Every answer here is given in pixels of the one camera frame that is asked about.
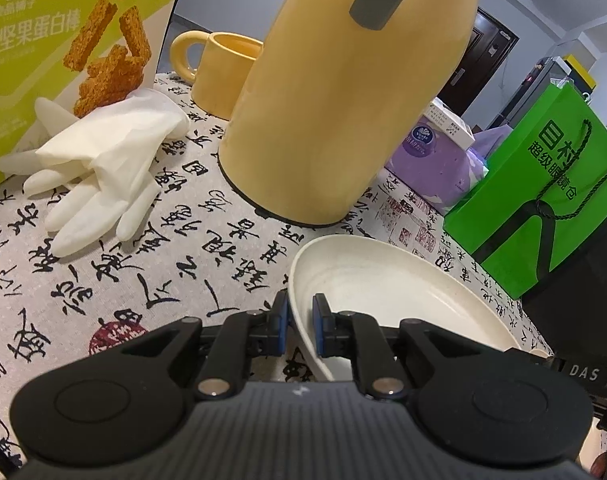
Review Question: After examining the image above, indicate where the small white box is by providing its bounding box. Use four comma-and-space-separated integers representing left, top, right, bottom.
423, 97, 477, 152

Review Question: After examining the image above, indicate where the calligraphy print tablecloth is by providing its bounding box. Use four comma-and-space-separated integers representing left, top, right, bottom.
0, 71, 557, 476

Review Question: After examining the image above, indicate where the green snack box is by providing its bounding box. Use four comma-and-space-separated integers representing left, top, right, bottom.
0, 0, 190, 196

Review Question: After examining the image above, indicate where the grey refrigerator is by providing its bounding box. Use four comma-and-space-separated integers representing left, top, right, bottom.
503, 55, 569, 128

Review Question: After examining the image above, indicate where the purple tissue pack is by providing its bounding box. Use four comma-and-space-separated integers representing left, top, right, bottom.
391, 115, 514, 213

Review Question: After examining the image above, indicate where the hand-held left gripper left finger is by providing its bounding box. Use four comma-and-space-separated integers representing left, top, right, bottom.
96, 290, 291, 402

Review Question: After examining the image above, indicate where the yellow and black box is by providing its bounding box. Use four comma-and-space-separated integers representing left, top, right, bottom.
566, 52, 597, 106

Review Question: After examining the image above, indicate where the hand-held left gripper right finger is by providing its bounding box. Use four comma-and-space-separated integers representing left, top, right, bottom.
311, 292, 539, 403

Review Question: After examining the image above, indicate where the black paper bag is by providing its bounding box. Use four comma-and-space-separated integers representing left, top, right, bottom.
521, 240, 607, 361

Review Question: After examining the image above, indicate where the green paper bag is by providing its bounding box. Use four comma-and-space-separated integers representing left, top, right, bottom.
442, 81, 607, 300

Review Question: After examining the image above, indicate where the cream plate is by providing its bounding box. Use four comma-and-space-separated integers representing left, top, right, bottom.
288, 234, 527, 382

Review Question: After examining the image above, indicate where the yellow thermos jug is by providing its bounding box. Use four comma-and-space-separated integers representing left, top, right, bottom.
218, 0, 483, 226

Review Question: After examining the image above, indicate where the yellow mug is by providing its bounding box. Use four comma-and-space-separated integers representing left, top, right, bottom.
170, 30, 265, 121

